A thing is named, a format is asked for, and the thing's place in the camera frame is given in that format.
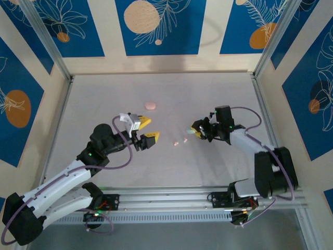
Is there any aluminium table side rail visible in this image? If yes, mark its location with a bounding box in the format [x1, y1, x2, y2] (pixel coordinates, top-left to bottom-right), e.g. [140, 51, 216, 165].
[251, 72, 292, 187]
[39, 77, 75, 188]

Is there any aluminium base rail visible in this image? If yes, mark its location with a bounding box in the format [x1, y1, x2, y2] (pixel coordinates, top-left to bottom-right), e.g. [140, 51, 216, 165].
[27, 185, 305, 213]

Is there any grey slotted cable duct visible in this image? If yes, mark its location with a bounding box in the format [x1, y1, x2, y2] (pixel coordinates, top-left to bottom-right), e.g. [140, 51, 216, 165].
[48, 211, 234, 224]

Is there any aluminium frame post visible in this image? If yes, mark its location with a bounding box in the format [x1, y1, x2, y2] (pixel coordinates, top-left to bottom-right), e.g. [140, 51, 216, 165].
[19, 0, 75, 81]
[253, 0, 300, 79]

